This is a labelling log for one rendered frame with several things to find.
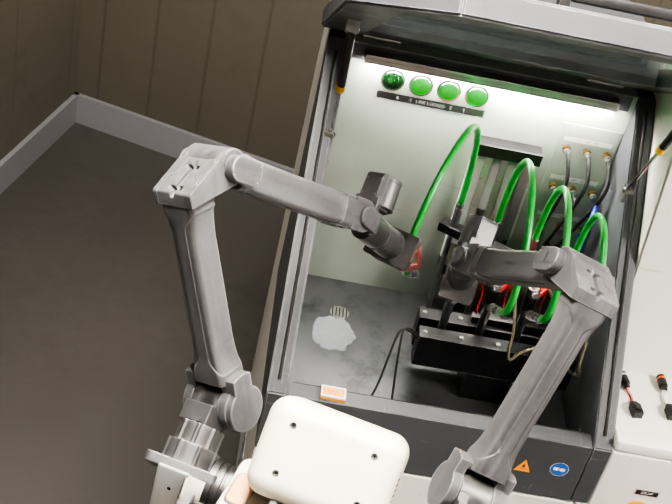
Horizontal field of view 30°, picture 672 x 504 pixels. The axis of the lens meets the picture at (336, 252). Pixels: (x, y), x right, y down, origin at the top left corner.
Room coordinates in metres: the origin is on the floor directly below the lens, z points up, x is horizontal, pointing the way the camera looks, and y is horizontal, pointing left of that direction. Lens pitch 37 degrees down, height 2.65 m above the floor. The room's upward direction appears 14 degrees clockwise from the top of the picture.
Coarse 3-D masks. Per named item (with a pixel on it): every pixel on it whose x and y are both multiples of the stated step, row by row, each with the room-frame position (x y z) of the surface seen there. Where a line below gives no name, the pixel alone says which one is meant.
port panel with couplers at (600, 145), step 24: (576, 144) 2.36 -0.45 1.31; (600, 144) 2.37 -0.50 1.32; (552, 168) 2.36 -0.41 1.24; (576, 168) 2.37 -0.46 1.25; (600, 168) 2.37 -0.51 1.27; (552, 192) 2.33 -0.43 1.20; (576, 192) 2.35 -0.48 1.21; (552, 216) 2.36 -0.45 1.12; (576, 216) 2.37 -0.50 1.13; (552, 240) 2.37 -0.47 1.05; (576, 240) 2.37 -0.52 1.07
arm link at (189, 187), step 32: (192, 160) 1.53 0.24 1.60; (224, 160) 1.53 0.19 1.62; (160, 192) 1.48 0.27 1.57; (192, 192) 1.46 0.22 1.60; (192, 224) 1.45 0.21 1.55; (192, 256) 1.45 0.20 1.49; (192, 288) 1.44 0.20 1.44; (224, 288) 1.47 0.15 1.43; (192, 320) 1.43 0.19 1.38; (224, 320) 1.45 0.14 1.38; (224, 352) 1.43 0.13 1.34; (192, 384) 1.43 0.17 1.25; (224, 384) 1.40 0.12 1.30; (224, 416) 1.38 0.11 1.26; (256, 416) 1.42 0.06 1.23
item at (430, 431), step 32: (352, 416) 1.79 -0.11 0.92; (384, 416) 1.80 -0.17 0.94; (416, 416) 1.81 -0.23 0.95; (448, 416) 1.83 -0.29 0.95; (480, 416) 1.85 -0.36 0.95; (416, 448) 1.81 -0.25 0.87; (448, 448) 1.81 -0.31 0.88; (544, 448) 1.83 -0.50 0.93; (576, 448) 1.84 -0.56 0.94; (544, 480) 1.83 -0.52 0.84; (576, 480) 1.84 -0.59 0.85
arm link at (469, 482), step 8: (472, 472) 1.37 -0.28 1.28; (464, 480) 1.34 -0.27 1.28; (472, 480) 1.35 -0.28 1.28; (480, 480) 1.36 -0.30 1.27; (488, 480) 1.37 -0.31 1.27; (464, 488) 1.33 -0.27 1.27; (472, 488) 1.34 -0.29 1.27; (480, 488) 1.35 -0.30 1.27; (488, 488) 1.35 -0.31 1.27; (464, 496) 1.33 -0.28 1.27; (472, 496) 1.33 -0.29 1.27; (480, 496) 1.34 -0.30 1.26; (488, 496) 1.34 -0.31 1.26
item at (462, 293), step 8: (456, 248) 2.01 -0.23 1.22; (448, 264) 1.98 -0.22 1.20; (448, 280) 1.95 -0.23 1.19; (440, 288) 1.95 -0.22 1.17; (448, 288) 1.95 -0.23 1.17; (456, 288) 1.94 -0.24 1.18; (464, 288) 1.94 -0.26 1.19; (472, 288) 1.95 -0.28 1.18; (440, 296) 1.94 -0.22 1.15; (448, 296) 1.94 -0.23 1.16; (456, 296) 1.94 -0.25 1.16; (464, 296) 1.94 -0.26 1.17; (464, 304) 1.93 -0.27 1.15
